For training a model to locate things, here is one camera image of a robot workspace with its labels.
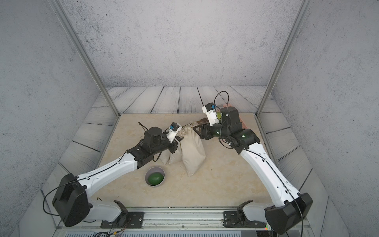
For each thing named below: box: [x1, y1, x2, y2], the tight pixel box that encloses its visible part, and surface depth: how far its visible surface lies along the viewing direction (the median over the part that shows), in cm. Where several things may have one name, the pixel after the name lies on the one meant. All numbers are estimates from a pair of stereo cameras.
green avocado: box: [147, 171, 165, 186], surface depth 84 cm
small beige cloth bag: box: [159, 140, 184, 166], surface depth 91 cm
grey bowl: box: [144, 166, 166, 188], surface depth 86 cm
